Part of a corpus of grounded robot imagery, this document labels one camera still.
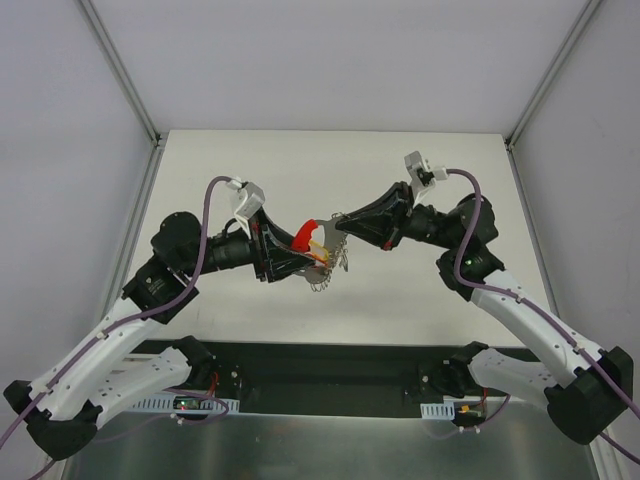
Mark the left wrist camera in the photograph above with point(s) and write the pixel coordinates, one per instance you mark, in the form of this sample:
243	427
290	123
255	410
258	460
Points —
246	200

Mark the left aluminium frame post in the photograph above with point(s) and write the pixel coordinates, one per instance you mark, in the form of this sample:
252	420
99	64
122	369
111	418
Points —
113	59

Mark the yellow key tag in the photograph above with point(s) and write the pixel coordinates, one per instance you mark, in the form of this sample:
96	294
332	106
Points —
319	253

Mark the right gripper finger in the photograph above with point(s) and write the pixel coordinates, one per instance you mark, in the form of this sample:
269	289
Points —
375	209
374	231

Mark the left white cable duct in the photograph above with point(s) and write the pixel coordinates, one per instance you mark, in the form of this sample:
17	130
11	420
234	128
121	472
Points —
188	405

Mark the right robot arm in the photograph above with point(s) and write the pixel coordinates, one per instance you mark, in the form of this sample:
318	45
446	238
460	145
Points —
580	385

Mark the white cable duct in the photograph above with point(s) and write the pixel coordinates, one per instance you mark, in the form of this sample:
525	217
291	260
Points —
188	405
444	411

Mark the right aluminium frame post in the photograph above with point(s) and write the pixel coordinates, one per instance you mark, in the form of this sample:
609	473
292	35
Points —
569	44

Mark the red handled key organizer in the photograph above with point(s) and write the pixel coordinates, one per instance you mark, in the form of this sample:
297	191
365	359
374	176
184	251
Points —
326	245

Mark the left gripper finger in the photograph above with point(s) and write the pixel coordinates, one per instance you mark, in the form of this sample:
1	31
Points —
276	237
284	264

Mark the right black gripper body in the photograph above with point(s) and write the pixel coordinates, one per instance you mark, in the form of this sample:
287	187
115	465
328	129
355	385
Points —
400	218

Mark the right white cable duct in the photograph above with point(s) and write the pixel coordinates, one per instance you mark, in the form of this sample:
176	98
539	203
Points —
444	411

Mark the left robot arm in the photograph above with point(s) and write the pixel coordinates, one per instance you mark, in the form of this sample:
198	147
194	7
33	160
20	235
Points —
65	408

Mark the aluminium frame post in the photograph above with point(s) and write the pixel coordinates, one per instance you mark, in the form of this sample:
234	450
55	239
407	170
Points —
569	44
113	59

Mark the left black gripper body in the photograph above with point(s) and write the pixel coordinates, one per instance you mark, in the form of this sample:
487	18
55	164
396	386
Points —
260	248

